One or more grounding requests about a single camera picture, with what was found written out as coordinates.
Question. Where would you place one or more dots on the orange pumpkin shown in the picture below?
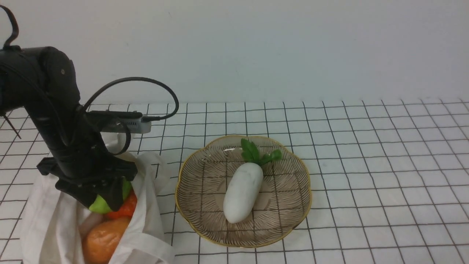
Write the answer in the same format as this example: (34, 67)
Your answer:
(127, 209)

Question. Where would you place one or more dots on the white radish with green leaves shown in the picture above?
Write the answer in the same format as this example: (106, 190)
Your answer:
(244, 187)

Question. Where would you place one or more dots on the glass plate with gold rim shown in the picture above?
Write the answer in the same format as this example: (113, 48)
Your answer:
(283, 202)

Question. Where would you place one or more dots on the tan onion vegetable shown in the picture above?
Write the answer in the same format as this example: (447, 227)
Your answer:
(100, 243)

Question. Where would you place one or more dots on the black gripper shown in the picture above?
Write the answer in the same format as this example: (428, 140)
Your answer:
(80, 170)

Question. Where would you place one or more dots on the white cloth tote bag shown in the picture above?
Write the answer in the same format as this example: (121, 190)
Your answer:
(54, 223)

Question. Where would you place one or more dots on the green cucumber vegetable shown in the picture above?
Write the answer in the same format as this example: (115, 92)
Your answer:
(100, 205)

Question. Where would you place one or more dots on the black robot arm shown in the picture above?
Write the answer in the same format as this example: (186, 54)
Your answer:
(42, 81)

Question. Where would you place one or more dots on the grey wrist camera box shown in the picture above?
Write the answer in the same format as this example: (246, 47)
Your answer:
(118, 121)

